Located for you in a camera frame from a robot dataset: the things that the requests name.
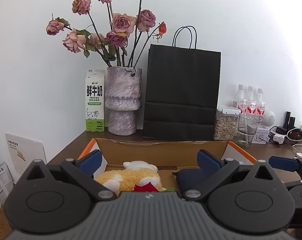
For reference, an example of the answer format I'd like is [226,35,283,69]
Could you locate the white and yellow plush sheep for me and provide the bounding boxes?
[94,160,164,196]

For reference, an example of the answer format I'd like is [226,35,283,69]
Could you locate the white and green milk carton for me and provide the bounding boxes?
[85,69,106,132]

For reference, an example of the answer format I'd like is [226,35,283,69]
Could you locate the clear seed container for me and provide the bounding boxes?
[212,104,241,141]

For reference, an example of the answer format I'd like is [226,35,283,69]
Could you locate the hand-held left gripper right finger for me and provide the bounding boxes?
[183,149,279,202]

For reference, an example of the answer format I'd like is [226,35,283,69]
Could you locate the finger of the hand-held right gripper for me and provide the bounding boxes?
[269,156,302,178]
[284,171,302,189]

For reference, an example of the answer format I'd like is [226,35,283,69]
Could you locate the printed paper leaflet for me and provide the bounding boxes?
[0,161,15,198]

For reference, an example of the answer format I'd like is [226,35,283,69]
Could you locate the white round speaker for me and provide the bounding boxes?
[259,110,276,127]

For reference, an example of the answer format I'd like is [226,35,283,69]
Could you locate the white charger plug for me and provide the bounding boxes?
[272,133,286,146]

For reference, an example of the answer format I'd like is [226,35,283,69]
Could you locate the black paper bag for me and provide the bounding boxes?
[142,26,221,142]

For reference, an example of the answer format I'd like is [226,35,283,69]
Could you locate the white desk calendar card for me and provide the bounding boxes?
[5,133,47,181]

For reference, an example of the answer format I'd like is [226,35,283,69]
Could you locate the bunch of dried pink roses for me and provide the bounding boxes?
[46,0,167,68]

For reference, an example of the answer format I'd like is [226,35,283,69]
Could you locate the orange-edged cardboard box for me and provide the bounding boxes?
[77,137,258,198]

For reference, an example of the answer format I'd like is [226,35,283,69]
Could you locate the purple textured vase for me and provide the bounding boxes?
[105,66,143,136]

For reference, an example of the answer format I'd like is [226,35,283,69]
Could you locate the white printed tin box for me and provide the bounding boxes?
[252,126,270,144]

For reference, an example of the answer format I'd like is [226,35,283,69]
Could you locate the stacked clear glasses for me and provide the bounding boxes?
[236,114,263,147]

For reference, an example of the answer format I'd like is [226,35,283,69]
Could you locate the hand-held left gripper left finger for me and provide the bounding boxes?
[24,149,117,202]

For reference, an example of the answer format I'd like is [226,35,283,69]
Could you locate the red label water bottle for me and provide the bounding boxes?
[256,88,266,116]
[246,86,258,115]
[232,84,248,114]

